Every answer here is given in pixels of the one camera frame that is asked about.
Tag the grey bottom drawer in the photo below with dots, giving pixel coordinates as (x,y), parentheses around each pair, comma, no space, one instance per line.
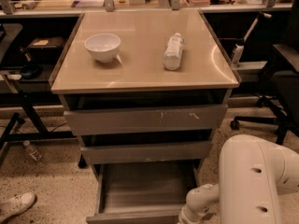
(142,193)

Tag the grey drawer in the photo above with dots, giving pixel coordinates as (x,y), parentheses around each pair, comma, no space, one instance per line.
(147,152)
(145,119)
(142,193)

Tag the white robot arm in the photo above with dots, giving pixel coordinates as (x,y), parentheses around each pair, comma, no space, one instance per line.
(253,172)

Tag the grey drawer cabinet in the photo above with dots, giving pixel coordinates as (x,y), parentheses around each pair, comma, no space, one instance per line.
(137,78)

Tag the grey top drawer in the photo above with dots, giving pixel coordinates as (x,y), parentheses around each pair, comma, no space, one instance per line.
(145,119)

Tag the grey middle drawer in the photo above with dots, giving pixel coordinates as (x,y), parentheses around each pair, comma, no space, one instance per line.
(147,152)

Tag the white plastic bottle lying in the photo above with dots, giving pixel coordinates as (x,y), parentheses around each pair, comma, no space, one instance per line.
(173,52)

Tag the white bowl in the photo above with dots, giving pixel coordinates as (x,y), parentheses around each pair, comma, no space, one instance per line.
(103,47)

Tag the black box with label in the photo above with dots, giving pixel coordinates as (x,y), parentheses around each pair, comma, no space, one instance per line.
(46,46)

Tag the black round device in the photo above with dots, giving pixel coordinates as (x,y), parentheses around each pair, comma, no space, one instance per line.
(31,69)

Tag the water bottle on floor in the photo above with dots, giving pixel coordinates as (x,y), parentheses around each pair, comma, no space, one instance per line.
(33,151)

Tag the black office chair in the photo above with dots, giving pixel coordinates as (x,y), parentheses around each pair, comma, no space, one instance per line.
(281,76)

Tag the white sneaker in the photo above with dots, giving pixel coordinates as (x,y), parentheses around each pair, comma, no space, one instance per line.
(16,205)

